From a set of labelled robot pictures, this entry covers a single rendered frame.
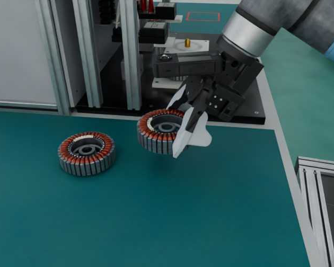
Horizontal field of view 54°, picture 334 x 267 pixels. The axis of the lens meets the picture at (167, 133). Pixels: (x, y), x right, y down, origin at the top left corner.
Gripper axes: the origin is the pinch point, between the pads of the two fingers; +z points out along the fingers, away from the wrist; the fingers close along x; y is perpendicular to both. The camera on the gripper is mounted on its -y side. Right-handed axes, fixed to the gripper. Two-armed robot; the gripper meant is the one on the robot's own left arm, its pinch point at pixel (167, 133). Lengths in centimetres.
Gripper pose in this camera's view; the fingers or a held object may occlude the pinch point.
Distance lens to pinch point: 61.3
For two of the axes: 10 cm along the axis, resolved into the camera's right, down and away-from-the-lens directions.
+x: -1.0, -5.6, 8.2
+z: -4.9, 7.5, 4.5
